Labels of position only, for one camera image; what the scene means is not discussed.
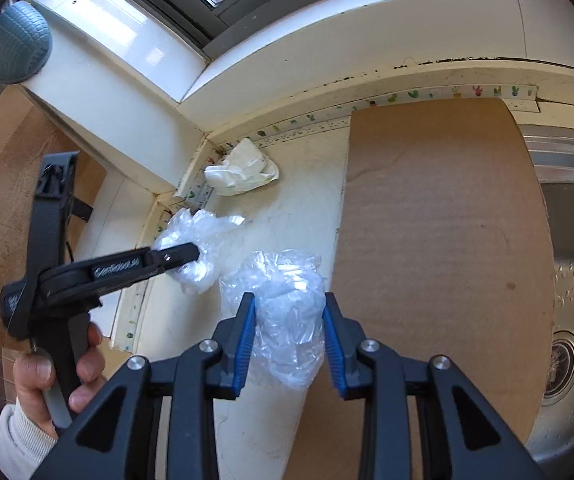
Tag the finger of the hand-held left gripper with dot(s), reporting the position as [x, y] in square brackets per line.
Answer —
[172, 257]

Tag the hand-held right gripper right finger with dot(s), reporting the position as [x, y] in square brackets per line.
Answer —
[334, 345]

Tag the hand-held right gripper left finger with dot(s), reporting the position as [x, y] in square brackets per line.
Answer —
[244, 345]

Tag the clear plastic bag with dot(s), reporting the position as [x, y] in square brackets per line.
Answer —
[192, 230]
[287, 310]

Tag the person's left forearm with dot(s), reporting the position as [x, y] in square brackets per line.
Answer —
[17, 445]

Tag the person's left hand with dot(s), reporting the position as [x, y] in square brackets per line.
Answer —
[93, 355]

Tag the wooden cutting board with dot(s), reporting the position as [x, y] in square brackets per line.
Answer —
[2, 185]

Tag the crumpled white paper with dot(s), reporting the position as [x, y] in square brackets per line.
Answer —
[239, 170]

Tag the brown cardboard sheet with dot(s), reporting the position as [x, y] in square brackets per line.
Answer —
[442, 240]

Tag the blue utensil holder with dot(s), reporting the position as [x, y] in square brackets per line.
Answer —
[12, 45]

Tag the dark framed window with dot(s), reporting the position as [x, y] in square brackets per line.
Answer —
[187, 15]

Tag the stainless steel sink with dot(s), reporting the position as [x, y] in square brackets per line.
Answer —
[572, 280]

